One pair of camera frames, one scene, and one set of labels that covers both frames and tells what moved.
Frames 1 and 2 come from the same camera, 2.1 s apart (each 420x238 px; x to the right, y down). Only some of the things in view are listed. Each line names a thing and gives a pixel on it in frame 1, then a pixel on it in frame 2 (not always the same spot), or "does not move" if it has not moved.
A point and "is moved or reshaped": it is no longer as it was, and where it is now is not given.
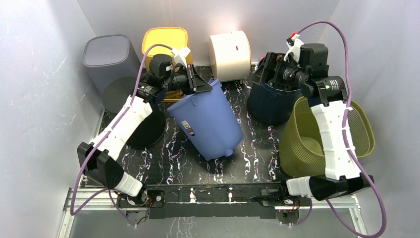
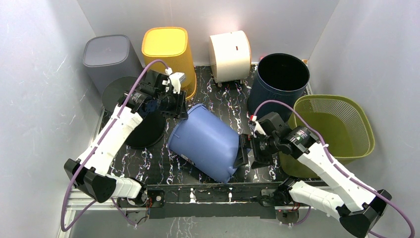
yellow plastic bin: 170,36 does not move
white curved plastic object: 231,55 does not move
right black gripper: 271,70 -> 247,150
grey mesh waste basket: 107,57 does not move
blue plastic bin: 208,119 is moved or reshaped
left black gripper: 197,83 -> 180,111
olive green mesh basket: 301,151 does not move
